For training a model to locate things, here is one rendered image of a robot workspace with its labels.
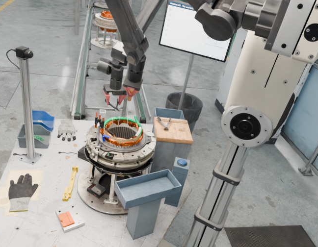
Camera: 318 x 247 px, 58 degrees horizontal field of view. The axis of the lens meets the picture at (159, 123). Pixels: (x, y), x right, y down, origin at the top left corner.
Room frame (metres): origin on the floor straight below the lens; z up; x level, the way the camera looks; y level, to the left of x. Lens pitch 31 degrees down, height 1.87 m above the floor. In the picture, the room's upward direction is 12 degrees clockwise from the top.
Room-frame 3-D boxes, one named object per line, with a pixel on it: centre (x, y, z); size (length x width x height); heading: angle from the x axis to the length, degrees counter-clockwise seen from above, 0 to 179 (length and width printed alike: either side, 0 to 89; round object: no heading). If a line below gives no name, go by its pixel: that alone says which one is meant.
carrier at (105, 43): (3.29, 0.78, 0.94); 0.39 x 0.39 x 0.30
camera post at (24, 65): (1.17, 0.64, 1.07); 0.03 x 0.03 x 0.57; 81
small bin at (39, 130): (1.30, 0.69, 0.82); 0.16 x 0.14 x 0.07; 106
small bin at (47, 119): (1.46, 0.73, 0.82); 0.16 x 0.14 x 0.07; 108
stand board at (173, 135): (1.30, -0.08, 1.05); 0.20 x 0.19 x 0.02; 11
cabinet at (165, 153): (1.30, -0.08, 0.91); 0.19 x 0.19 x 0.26; 11
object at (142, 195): (0.85, -0.01, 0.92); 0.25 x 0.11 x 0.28; 125
